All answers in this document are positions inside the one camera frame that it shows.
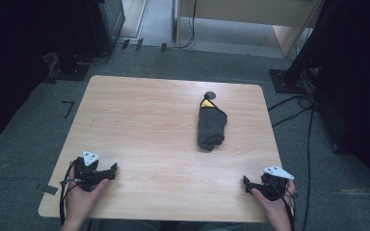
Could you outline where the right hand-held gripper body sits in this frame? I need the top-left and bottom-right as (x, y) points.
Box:
(251, 165), (295, 202)

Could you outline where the hanging black cable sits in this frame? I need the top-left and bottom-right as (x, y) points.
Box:
(175, 0), (198, 50)

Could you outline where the grey tape strip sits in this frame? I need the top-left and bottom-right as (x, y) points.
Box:
(42, 184), (60, 196)

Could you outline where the black metal stand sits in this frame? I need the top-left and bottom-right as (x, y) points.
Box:
(268, 0), (329, 95)

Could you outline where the long black floor cable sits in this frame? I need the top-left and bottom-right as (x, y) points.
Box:
(301, 105), (316, 231)

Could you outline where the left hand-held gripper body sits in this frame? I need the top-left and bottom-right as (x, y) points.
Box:
(73, 149), (111, 193)

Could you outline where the black cabinet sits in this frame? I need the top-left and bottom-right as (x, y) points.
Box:
(85, 0), (126, 57)

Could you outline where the black stand base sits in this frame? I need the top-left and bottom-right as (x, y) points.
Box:
(47, 61), (91, 82)

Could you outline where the person's right hand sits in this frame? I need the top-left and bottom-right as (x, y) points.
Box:
(250, 178), (298, 225)

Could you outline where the dark curtain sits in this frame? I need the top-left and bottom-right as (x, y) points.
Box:
(0, 0), (90, 147)
(314, 0), (370, 208)

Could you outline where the light wooden desk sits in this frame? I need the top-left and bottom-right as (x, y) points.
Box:
(172, 0), (324, 60)

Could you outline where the dark grey fabric pouch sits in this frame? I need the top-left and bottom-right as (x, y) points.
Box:
(197, 91), (229, 152)

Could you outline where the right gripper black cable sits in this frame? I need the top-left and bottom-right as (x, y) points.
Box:
(268, 177), (299, 231)

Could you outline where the black angled floor tape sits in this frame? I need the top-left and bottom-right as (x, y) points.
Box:
(61, 100), (76, 120)

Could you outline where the person's left hand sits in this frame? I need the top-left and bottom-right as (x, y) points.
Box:
(64, 167), (111, 224)

